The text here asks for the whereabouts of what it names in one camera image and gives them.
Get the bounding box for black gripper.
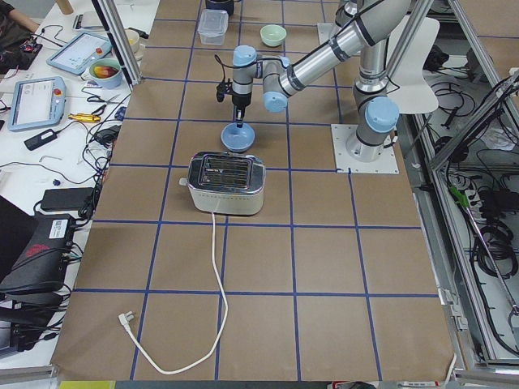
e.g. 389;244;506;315
232;92;251;128

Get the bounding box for light blue bowl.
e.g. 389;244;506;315
221;122;255;152

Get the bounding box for light green bowl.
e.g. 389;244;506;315
259;24;287;47

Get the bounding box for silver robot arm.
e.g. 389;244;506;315
222;0;410;162

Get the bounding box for beige bowl with lemon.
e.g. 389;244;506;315
125;28;140;53

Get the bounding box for blue bowl with fruit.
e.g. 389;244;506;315
88;58;122;89

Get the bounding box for cream and chrome toaster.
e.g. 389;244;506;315
179;152;266;216

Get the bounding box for clear plastic lidded container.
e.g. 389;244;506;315
197;9;229;45

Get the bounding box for black scissors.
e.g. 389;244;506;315
86;94;119;105

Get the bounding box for teach pendant tablet far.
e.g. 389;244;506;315
46;32;112;75

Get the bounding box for teach pendant tablet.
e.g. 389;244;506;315
7;76;66;132
46;32;112;75

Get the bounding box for white chair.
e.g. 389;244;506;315
387;18;440;114

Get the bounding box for black power adapter brick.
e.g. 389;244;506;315
24;129;58;151

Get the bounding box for teach pendant tablet near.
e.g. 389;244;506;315
7;76;66;132

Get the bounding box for black electronics box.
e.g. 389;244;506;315
1;213;75;295

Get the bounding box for aluminium frame post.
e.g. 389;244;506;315
92;0;142;88

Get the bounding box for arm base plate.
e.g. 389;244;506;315
317;23;350;61
331;124;399;174

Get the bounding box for orange handled tool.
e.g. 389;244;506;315
68;113;101;123

